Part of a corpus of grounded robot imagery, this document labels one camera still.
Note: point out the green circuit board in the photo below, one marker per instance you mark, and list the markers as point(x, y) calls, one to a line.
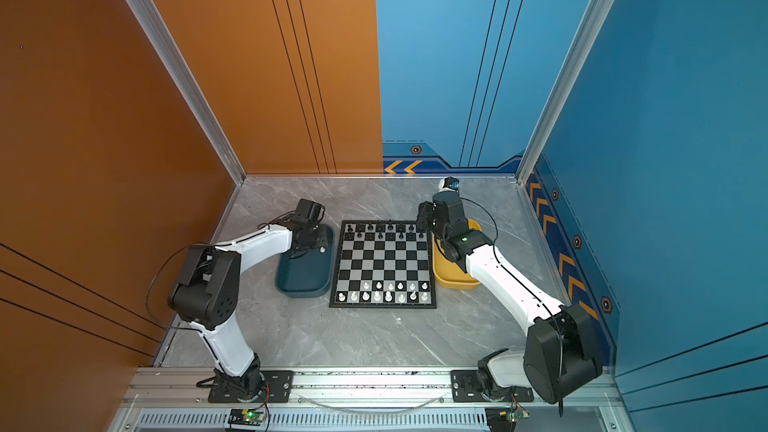
point(247, 418)
point(510, 416)

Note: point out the teal plastic tray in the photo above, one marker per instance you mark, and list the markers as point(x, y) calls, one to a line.
point(307, 273)

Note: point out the left green circuit board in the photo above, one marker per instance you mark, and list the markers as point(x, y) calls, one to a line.
point(247, 418)

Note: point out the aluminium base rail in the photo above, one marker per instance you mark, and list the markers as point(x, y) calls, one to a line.
point(334, 387)

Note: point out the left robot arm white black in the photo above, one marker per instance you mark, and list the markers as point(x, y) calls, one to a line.
point(206, 293)

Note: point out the right green circuit board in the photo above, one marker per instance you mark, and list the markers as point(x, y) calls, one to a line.
point(510, 416)

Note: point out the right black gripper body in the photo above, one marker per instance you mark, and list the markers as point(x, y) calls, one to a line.
point(429, 220)

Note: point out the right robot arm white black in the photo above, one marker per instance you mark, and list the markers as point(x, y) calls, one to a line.
point(561, 350)

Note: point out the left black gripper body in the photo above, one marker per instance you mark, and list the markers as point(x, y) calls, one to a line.
point(319, 238)

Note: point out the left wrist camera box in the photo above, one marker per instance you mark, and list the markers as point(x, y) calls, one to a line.
point(308, 213)

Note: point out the yellow plastic tray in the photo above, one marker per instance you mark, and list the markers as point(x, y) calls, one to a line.
point(448, 274)

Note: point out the black and white chessboard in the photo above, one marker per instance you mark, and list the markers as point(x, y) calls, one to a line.
point(383, 264)

